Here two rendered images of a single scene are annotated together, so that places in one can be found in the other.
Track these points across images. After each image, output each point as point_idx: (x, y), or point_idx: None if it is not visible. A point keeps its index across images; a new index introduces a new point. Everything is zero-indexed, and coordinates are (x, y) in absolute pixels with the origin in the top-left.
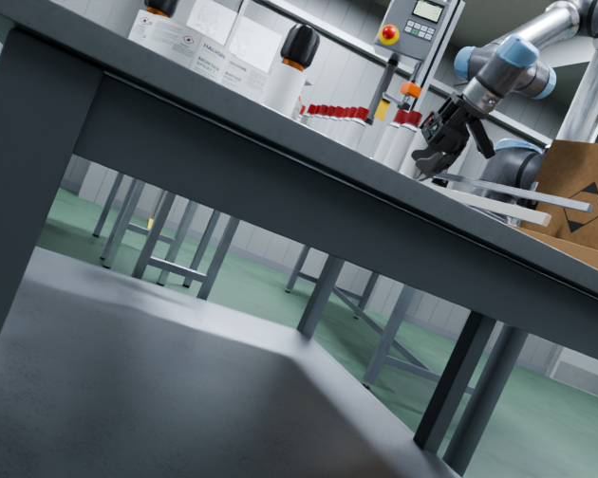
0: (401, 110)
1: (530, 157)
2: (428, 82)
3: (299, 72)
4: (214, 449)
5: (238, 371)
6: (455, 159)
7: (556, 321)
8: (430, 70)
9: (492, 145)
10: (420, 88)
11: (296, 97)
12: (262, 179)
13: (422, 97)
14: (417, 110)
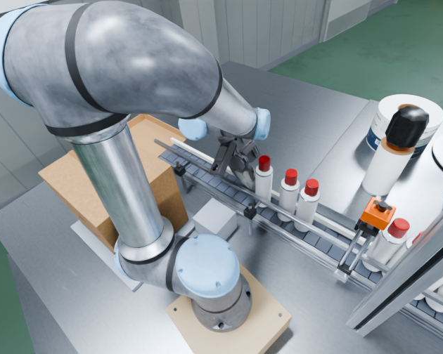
0: (312, 178)
1: (188, 237)
2: (418, 247)
3: (380, 142)
4: None
5: None
6: (230, 167)
7: None
8: (430, 232)
9: (212, 164)
10: (364, 209)
11: (375, 161)
12: None
13: (403, 263)
14: (394, 273)
